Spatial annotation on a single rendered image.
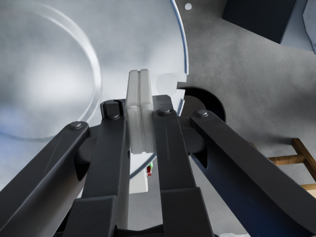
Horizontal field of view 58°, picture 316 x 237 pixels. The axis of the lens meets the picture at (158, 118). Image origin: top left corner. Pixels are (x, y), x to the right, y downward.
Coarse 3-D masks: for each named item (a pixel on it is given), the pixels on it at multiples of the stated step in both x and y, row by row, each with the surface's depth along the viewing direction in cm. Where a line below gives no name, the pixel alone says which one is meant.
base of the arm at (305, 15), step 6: (312, 0) 55; (306, 6) 56; (312, 6) 55; (306, 12) 56; (312, 12) 55; (306, 18) 57; (312, 18) 55; (306, 24) 58; (312, 24) 56; (306, 30) 59; (312, 30) 57; (312, 36) 58; (312, 42) 60
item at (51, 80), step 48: (0, 0) 22; (48, 0) 23; (96, 0) 23; (144, 0) 24; (0, 48) 24; (48, 48) 24; (96, 48) 25; (144, 48) 26; (0, 96) 25; (48, 96) 26; (96, 96) 27; (0, 144) 28
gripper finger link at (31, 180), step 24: (48, 144) 13; (72, 144) 12; (24, 168) 11; (48, 168) 11; (72, 168) 12; (0, 192) 10; (24, 192) 10; (48, 192) 11; (72, 192) 12; (0, 216) 9; (24, 216) 9; (48, 216) 11
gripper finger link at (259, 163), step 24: (192, 120) 14; (216, 120) 13; (216, 144) 12; (240, 144) 11; (216, 168) 12; (240, 168) 10; (264, 168) 10; (240, 192) 10; (264, 192) 9; (288, 192) 9; (240, 216) 11; (264, 216) 9; (288, 216) 8; (312, 216) 8
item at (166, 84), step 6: (162, 78) 27; (168, 78) 27; (174, 78) 27; (156, 84) 27; (162, 84) 27; (168, 84) 27; (174, 84) 27; (162, 90) 27; (168, 90) 27; (174, 90) 28
